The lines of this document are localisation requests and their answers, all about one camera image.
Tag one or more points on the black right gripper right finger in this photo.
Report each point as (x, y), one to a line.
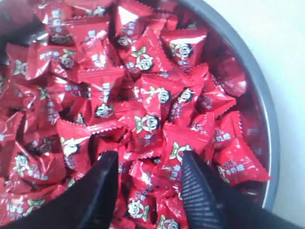
(210, 203)

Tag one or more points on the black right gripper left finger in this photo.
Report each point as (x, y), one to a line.
(88, 204)

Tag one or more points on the stainless steel bowl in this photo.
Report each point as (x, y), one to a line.
(18, 24)

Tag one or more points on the pile of red candies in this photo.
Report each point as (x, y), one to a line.
(148, 79)

